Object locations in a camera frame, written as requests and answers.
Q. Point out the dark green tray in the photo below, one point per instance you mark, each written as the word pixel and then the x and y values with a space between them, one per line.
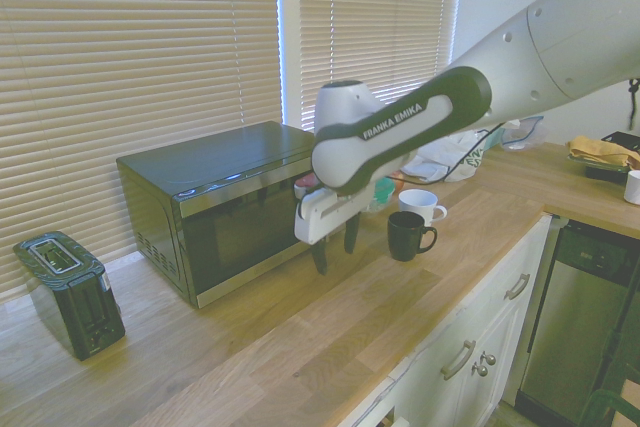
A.
pixel 605 173

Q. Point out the white plastic shopping bag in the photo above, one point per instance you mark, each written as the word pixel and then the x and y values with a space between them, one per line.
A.
pixel 450 157

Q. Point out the black toaster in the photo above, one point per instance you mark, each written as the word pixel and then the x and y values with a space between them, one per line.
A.
pixel 85 307

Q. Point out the white cup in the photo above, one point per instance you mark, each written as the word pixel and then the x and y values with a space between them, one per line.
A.
pixel 633 189

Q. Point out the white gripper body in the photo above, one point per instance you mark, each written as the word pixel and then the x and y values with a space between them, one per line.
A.
pixel 320 219

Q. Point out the white kitchen cabinet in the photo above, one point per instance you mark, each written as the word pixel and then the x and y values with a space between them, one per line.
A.
pixel 500 327

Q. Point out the white ceramic mug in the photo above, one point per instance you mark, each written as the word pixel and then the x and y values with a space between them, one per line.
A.
pixel 417 199

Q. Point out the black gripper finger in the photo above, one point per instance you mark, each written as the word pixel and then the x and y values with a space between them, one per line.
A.
pixel 352 234
pixel 321 257

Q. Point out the black box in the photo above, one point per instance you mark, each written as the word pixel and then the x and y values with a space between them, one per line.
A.
pixel 622 139

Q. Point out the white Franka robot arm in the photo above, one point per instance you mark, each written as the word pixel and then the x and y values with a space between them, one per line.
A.
pixel 550 47

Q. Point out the silver cabinet knob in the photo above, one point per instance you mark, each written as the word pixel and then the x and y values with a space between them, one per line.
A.
pixel 480 371
pixel 488 358

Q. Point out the yellow cloth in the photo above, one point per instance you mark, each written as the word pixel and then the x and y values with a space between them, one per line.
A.
pixel 595 147

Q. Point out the clear zip bag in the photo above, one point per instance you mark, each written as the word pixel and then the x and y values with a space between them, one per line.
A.
pixel 525 134

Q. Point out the stainless steel dishwasher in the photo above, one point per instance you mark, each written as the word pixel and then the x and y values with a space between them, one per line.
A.
pixel 565 322

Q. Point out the black ceramic mug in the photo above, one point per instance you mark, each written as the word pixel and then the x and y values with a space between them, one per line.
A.
pixel 405 239

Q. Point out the black stainless microwave oven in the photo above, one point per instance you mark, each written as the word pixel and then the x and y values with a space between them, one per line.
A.
pixel 210 152

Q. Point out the beige window blind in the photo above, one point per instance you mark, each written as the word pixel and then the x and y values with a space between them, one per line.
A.
pixel 375 22
pixel 125 47

